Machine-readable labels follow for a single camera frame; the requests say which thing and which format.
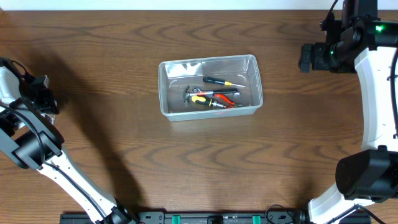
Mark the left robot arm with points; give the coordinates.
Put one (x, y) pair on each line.
(31, 141)

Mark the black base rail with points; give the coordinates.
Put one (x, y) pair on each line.
(274, 215)

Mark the silver offset wrench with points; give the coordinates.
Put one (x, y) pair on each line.
(228, 91)

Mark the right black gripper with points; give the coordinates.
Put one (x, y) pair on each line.
(316, 50)

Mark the stubby yellow black screwdriver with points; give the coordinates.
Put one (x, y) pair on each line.
(206, 101)

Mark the black orange pen tool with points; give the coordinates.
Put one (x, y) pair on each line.
(186, 94)

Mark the clear plastic container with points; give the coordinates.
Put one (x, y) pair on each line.
(175, 76)

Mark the red handled pliers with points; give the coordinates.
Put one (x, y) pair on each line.
(229, 103)

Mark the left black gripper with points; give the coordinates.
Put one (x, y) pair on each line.
(45, 101)

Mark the slim black yellow screwdriver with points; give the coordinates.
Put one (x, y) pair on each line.
(217, 81)

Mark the blue white product box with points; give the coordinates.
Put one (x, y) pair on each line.
(49, 117)

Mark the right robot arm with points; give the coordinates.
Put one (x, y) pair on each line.
(367, 47)

